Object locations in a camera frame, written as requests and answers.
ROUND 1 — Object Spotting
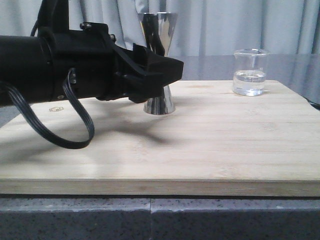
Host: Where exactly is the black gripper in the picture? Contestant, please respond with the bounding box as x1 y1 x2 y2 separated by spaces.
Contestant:
39 22 184 103

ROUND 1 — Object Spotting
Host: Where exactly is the steel double jigger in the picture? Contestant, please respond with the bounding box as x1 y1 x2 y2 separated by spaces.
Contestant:
138 12 178 115

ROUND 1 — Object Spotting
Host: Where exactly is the clear glass beaker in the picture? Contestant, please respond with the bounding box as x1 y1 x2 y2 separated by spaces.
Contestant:
232 48 270 97

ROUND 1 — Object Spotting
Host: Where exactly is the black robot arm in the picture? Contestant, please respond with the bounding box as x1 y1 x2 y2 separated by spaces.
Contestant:
0 23 184 103

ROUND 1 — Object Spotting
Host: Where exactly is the grey curtain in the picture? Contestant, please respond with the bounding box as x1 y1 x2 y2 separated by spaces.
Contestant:
0 0 320 57

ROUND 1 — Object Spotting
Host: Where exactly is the bamboo cutting board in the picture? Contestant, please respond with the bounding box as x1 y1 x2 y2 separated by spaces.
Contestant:
0 80 320 197

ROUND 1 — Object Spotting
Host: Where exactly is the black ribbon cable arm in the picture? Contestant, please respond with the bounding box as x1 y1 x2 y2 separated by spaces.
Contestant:
0 67 95 150

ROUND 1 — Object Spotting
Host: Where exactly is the camera mount bracket wrist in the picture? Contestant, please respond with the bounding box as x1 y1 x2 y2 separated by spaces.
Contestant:
30 0 69 37

